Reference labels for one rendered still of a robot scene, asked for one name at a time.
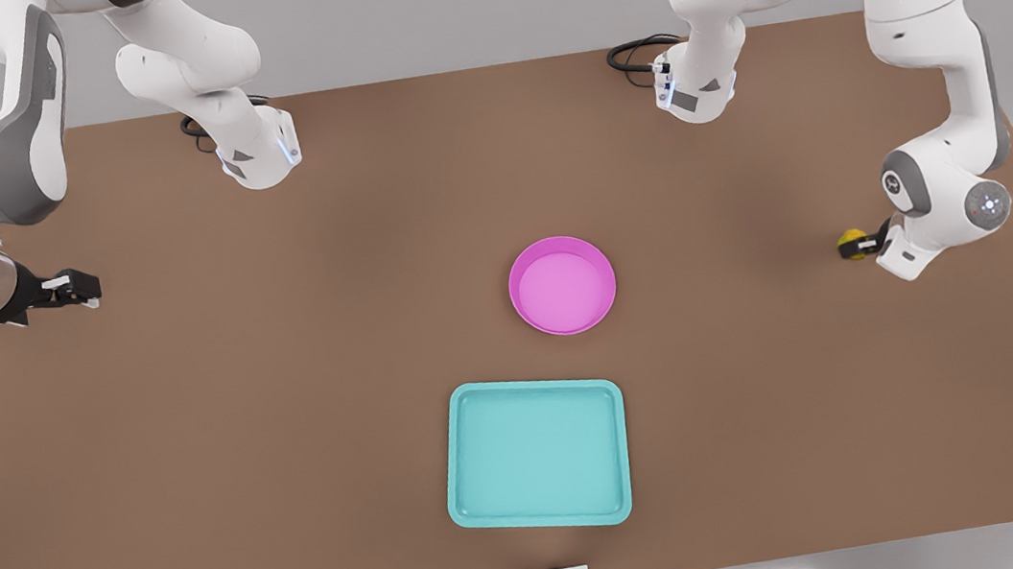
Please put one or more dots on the orange fruit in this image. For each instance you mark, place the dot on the orange fruit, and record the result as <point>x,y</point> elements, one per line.
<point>850,238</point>

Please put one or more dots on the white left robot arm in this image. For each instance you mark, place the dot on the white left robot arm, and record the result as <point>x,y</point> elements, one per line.
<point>926,1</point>

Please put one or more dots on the pink round plate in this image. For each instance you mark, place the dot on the pink round plate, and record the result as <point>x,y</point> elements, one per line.
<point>562,285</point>

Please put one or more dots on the teal rectangular tray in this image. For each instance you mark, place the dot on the teal rectangular tray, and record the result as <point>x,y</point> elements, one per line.
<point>537,455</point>

